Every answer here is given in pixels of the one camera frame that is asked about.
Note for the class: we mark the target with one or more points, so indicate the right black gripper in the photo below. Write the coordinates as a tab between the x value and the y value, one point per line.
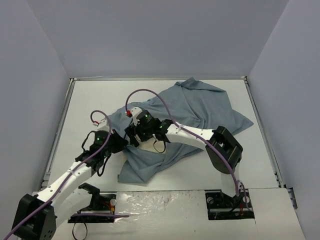
133	135

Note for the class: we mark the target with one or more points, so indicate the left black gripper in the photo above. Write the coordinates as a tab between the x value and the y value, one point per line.
118	141

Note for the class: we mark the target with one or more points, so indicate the striped pillowcase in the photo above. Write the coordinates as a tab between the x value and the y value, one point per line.
192	103

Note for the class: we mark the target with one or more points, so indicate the cream white pillow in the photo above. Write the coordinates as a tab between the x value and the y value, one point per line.
148	146

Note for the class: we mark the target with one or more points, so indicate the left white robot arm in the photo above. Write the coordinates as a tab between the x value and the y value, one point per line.
38	216

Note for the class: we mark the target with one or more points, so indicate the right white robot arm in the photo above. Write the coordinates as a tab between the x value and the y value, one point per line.
223	150

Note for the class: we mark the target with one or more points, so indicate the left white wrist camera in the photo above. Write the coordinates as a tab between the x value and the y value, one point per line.
103	125

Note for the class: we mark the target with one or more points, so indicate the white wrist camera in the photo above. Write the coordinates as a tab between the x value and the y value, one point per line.
133	113
103	125

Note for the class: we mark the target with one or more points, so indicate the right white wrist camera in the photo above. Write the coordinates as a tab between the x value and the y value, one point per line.
133	113

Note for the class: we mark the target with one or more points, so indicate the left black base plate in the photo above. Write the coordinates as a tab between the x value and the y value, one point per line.
105	205

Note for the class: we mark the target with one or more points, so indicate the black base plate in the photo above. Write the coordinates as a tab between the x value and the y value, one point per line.
105	205
222	207

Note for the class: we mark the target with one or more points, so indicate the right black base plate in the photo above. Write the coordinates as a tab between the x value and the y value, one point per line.
222	207

